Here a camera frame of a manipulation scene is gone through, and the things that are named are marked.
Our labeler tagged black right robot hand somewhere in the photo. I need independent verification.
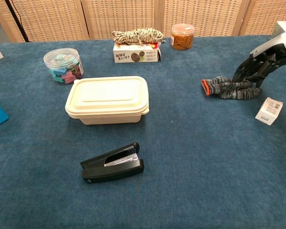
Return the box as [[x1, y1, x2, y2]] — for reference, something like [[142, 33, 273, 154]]
[[232, 32, 286, 88]]

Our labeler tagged grey knit glove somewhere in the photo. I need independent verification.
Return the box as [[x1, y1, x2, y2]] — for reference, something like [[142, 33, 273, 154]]
[[201, 76, 263, 100]]

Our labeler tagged pastel tissue pack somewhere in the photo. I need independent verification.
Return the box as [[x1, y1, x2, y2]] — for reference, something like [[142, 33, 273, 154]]
[[269, 21, 286, 73]]

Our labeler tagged small white cube box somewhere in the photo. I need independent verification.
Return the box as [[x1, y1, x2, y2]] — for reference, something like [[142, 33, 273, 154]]
[[255, 96, 284, 126]]

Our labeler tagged clear jar of rubber bands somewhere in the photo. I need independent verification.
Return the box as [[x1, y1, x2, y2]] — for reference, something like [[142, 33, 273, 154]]
[[170, 23, 196, 51]]

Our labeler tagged white biscuit box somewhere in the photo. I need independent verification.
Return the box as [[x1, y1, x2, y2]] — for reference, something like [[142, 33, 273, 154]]
[[112, 42, 163, 63]]

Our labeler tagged blue table cloth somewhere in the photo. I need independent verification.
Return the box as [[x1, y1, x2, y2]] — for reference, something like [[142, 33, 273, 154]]
[[0, 35, 286, 229]]

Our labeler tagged woven rattan folding screen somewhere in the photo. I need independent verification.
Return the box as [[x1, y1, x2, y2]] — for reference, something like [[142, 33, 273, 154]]
[[0, 0, 286, 43]]

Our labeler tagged cream lidded food container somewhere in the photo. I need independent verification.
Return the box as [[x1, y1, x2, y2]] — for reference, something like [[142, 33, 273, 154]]
[[65, 76, 150, 125]]

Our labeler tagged black stapler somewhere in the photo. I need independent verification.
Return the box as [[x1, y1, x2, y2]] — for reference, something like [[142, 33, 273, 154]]
[[80, 142, 145, 184]]

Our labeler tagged clear jar of binder clips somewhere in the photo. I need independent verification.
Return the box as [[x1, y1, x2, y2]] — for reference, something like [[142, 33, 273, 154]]
[[43, 48, 84, 85]]

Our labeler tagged black stand pole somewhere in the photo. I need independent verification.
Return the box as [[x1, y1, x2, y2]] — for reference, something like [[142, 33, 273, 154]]
[[4, 0, 29, 42]]

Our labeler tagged coiled multicolour rope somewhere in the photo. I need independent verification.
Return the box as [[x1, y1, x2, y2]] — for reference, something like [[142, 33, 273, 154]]
[[112, 28, 164, 45]]

